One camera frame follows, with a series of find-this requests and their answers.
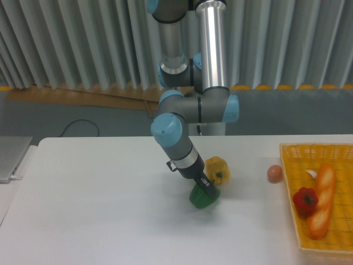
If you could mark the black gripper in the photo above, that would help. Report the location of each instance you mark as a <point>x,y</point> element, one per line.
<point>196,171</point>

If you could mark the green bell pepper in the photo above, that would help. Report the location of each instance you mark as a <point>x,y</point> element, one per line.
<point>199,198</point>

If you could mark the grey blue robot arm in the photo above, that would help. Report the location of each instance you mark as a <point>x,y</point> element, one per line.
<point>197,88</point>

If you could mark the yellow woven basket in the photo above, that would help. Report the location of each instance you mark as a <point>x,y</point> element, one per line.
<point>296,159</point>

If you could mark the white tag in basket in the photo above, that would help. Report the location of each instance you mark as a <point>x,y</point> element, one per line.
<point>312,173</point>

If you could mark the yellow bell pepper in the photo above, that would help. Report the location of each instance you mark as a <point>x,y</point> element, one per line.
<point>217,170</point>

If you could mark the brown egg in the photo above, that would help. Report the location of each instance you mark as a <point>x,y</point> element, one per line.
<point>274,174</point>

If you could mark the brown cardboard sheet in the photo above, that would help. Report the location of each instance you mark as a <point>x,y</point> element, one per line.
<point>114,97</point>

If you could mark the red bell pepper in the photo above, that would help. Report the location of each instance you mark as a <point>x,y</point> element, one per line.
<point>305,201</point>

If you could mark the baguette bread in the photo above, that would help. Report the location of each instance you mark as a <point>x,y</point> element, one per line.
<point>318,223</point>

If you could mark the silver laptop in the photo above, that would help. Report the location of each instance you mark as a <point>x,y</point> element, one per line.
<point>13,150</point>

